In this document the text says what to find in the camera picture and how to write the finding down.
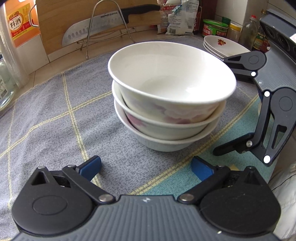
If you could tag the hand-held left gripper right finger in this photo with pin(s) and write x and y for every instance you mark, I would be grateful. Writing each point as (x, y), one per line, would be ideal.
(201, 169)

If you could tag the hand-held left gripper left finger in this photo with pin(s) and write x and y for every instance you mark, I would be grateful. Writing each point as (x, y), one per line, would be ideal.
(91, 166)

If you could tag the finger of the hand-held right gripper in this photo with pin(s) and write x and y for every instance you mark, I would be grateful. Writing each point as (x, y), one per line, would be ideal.
(238, 69)
(231, 146)

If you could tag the white fruit-print plate with stain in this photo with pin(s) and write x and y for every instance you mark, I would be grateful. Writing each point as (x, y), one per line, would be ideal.
(229, 47)

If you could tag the wide white floral bowl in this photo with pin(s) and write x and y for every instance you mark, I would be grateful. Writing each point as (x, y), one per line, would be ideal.
(161, 146)

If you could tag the white pink-floral bowl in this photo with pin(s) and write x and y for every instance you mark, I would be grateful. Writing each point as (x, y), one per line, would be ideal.
(171, 74)
(166, 129)

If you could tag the green label oil bottle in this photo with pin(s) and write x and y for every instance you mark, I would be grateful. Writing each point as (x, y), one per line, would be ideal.
(260, 41)

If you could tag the yellow-lidded spice jar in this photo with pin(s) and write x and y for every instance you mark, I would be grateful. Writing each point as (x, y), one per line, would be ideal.
(233, 33)

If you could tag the clear glass bottle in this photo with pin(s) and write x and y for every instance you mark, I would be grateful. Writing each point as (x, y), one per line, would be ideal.
(248, 34)

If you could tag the green lidded sauce jar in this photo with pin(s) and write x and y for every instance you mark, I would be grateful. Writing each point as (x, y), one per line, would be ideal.
(214, 29)

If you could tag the green-capped bottle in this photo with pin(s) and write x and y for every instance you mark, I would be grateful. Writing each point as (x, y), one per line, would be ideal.
(226, 20)

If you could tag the checked grey teal cloth mat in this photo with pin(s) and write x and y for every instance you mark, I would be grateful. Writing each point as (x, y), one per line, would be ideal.
(57, 115)

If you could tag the dark brown knife block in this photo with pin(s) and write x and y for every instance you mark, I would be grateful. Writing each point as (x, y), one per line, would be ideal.
(209, 9)

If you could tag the dark soy sauce bottle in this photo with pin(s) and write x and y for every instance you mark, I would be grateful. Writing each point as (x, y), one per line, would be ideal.
(199, 14)

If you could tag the white blue plastic bag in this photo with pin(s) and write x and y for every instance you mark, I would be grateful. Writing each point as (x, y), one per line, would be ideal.
(182, 23)

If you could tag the person's white jacket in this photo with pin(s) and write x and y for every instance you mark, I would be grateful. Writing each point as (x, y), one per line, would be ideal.
(286, 197)

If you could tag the teal clip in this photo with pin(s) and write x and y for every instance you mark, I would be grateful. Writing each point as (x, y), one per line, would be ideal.
(177, 9)

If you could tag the white orange food bag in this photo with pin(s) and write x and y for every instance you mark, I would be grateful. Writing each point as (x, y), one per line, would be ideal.
(163, 20)

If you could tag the glass jar with label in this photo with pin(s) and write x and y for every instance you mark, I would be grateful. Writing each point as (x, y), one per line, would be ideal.
(5, 88)

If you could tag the bamboo cutting board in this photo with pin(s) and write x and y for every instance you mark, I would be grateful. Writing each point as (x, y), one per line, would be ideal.
(64, 14)

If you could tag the orange cooking wine bottle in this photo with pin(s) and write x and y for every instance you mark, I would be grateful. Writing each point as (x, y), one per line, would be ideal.
(20, 25)

